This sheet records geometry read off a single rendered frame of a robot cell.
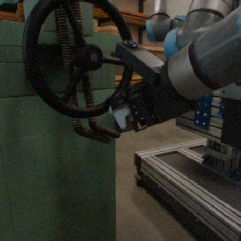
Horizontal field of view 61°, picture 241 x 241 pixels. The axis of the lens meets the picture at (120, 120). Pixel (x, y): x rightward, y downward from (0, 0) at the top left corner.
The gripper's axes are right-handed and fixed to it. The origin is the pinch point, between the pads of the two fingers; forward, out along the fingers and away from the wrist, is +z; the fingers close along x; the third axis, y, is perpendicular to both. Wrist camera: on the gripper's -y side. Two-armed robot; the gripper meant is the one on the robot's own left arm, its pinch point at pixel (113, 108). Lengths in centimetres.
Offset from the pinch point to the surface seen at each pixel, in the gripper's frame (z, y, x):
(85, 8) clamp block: 1.0, -27.9, 3.6
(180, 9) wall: 152, -182, 333
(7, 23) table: 10.5, -29.8, -13.6
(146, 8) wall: 194, -216, 296
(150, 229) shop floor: 52, 54, 32
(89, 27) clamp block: 3.1, -24.0, 4.4
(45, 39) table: 4.4, -21.3, -8.1
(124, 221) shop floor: 62, 47, 25
